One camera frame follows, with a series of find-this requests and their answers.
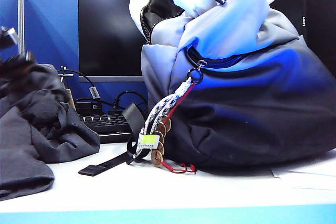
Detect grey and navy backpack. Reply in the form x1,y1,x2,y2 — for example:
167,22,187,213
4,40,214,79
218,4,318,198
78,0,336,176

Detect white black braided lanyard tag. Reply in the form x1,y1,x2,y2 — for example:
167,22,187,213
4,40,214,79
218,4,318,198
132,77,196,159

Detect black keyboard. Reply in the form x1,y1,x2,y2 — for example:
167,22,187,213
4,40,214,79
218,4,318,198
78,113,135,144

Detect black monitor with grey bezel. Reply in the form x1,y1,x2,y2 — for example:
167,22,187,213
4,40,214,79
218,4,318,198
78,0,302,83

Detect beige desk calendar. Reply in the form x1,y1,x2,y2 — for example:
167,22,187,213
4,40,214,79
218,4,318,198
64,87,77,111

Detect small black device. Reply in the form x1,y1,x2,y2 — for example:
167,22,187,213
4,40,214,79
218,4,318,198
75,98,103,116

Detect black monitor with white logo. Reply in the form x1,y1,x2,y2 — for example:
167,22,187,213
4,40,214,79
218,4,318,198
300,0,336,61

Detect brass coin charm red cord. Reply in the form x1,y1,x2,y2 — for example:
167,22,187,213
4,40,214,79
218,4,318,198
150,82,197,174

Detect white paper sheet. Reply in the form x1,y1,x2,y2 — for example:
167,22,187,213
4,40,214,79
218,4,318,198
271,149,336,191

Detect dark gray clothes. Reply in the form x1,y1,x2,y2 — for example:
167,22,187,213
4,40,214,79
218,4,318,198
0,61,101,201

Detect small metal T-shaped stand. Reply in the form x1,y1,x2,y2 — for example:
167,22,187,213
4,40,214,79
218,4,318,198
58,66,75,83

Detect blue partition with aluminium post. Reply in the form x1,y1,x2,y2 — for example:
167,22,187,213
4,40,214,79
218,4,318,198
0,0,79,78

